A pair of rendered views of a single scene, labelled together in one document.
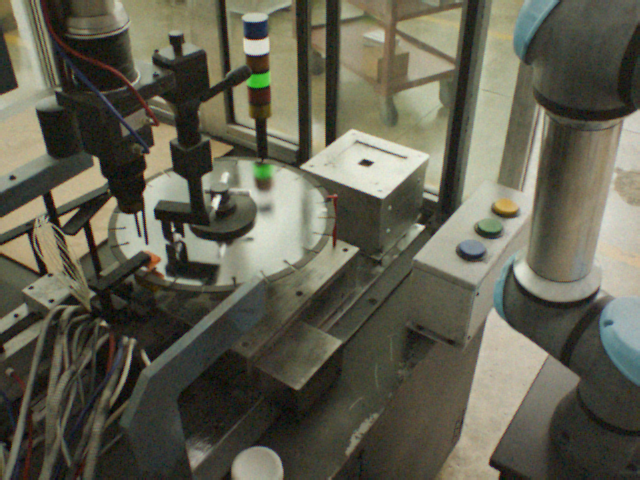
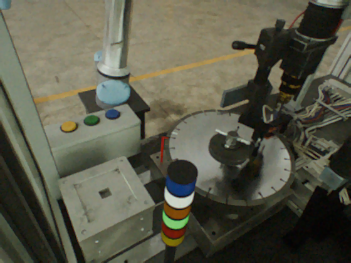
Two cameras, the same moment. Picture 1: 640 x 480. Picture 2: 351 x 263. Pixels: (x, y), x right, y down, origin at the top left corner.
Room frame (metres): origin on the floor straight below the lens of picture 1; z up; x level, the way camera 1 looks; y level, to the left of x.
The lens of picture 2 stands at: (1.38, 0.17, 1.44)
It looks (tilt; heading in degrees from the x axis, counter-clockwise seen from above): 42 degrees down; 199
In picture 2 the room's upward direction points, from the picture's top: 6 degrees clockwise
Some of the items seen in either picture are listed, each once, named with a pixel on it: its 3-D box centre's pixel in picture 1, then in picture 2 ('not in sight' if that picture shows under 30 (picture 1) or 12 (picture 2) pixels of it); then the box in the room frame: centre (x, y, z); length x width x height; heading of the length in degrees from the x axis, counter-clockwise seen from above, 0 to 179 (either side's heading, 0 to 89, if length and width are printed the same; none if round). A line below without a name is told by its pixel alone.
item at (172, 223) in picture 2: (258, 76); (176, 212); (1.15, 0.11, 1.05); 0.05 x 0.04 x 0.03; 55
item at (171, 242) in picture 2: (260, 107); (173, 231); (1.15, 0.11, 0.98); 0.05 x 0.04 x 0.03; 55
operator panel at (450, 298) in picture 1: (474, 261); (96, 140); (0.89, -0.27, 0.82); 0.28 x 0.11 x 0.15; 145
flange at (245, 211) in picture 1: (221, 208); (229, 144); (0.85, 0.15, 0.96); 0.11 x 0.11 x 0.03
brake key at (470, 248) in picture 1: (471, 251); (112, 114); (0.83, -0.24, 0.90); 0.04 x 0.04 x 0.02
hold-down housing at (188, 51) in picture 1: (185, 108); (265, 64); (0.78, 0.17, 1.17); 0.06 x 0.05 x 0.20; 136
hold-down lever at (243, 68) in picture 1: (216, 79); (251, 48); (0.79, 0.13, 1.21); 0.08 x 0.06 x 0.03; 145
